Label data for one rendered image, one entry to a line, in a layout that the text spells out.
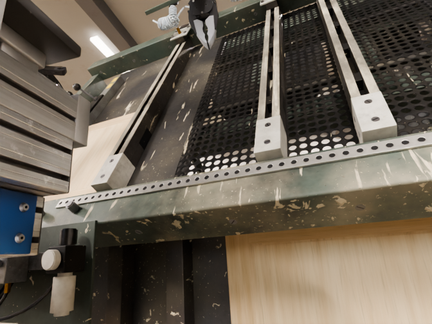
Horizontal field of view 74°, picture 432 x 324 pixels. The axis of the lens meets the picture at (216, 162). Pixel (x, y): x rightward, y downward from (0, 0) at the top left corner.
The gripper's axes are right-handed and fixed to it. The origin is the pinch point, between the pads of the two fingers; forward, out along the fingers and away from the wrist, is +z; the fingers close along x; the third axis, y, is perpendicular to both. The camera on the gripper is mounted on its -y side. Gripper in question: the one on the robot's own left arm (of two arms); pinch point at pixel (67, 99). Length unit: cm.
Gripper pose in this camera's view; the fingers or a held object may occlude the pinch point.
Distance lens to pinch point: 155.0
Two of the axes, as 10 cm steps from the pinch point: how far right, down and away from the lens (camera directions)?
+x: 1.7, 5.9, -7.9
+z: 3.8, 7.0, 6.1
